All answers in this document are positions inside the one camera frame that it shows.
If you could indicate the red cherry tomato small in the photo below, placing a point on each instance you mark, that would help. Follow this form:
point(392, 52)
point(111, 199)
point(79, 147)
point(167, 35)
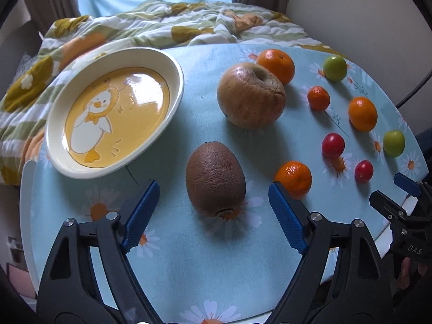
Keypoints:
point(363, 171)

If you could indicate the cream duck pattern bowl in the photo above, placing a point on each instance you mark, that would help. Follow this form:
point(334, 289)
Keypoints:
point(112, 110)

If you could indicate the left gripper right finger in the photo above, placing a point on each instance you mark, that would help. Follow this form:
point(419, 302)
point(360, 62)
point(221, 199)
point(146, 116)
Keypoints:
point(340, 277)

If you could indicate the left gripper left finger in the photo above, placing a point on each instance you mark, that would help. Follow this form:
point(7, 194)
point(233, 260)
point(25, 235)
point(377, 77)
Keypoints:
point(68, 290)

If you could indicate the large orange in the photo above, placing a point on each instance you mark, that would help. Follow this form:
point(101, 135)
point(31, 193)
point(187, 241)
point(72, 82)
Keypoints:
point(278, 63)

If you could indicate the orange mandarin right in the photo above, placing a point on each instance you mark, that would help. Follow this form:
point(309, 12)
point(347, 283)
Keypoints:
point(363, 114)

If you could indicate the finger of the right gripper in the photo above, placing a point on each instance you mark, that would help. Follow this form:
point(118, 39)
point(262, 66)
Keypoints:
point(406, 184)
point(388, 208)

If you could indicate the blue daisy tablecloth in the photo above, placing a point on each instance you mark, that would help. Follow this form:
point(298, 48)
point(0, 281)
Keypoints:
point(194, 268)

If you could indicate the green plum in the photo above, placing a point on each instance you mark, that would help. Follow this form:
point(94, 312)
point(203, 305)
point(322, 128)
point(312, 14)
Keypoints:
point(394, 143)
point(335, 68)

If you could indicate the small mandarin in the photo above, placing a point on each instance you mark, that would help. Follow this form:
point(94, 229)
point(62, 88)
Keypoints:
point(318, 98)

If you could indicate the green striped floral duvet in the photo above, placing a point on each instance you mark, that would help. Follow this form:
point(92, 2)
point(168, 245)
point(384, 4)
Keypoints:
point(72, 43)

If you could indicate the right hand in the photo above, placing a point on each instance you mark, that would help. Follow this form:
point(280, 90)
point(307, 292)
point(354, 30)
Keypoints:
point(403, 279)

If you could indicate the red cherry tomato large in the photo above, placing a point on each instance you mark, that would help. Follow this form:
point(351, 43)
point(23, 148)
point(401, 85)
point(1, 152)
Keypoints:
point(333, 146)

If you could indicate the wrinkled old apple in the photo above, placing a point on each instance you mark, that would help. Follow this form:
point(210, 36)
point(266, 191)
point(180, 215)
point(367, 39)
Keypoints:
point(250, 96)

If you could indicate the brown kiwi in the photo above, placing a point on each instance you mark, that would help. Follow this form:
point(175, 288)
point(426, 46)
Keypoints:
point(215, 180)

